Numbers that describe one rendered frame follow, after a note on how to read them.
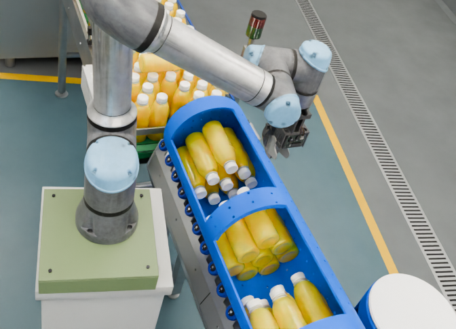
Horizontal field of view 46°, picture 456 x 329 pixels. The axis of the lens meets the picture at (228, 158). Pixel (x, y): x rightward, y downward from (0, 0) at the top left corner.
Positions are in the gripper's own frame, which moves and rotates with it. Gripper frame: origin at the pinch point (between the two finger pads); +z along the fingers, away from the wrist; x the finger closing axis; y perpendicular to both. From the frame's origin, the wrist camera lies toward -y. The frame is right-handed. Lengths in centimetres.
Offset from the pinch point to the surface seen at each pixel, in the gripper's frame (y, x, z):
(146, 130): -50, -16, 37
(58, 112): -172, -26, 134
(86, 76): -66, -35, 24
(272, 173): -2.4, 5.7, 12.1
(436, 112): -141, 258, 134
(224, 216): 7.2, -12.3, 15.9
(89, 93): -59, -35, 25
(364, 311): 36, 25, 33
